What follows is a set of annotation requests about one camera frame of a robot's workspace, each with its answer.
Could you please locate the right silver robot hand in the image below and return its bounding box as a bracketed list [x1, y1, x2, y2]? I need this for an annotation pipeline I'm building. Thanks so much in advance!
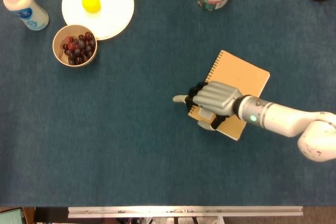
[172, 81, 244, 131]

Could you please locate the yellow spiral notebook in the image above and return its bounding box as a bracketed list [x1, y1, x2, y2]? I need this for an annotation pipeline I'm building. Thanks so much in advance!
[187, 49, 271, 141]

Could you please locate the blue felt table mat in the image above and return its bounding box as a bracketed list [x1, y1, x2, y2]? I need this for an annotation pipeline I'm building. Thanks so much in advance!
[0, 0, 336, 207]

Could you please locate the white round plate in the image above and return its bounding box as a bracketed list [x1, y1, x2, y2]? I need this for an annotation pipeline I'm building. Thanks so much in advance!
[61, 0, 135, 41]

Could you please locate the dark red grapes bunch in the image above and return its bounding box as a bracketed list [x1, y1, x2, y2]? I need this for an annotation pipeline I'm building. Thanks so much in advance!
[62, 31, 96, 66]

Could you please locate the yellow round fruit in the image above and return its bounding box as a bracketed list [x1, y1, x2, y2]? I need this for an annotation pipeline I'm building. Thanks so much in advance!
[81, 0, 102, 14]

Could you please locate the beige bowl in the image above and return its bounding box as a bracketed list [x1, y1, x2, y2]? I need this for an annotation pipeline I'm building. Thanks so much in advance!
[52, 24, 98, 68]

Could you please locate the white plastic drink bottle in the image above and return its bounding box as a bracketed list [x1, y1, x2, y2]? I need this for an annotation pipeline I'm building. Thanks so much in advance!
[1, 0, 50, 31]

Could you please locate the aluminium rail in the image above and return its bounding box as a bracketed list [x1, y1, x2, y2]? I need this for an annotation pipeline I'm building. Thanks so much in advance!
[67, 206, 304, 219]

